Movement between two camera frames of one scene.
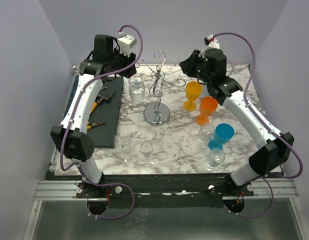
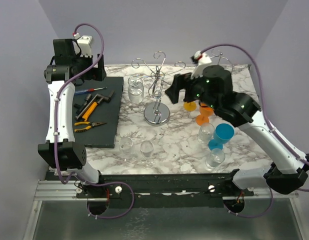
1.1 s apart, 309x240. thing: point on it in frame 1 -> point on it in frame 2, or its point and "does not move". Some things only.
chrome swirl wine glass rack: [156, 113] does not move
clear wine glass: [136, 89] does not move
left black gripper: [127, 60] -> [101, 72]
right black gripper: [187, 65] -> [180, 81]
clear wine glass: [147, 148] does not move
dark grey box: [105, 135] does not move
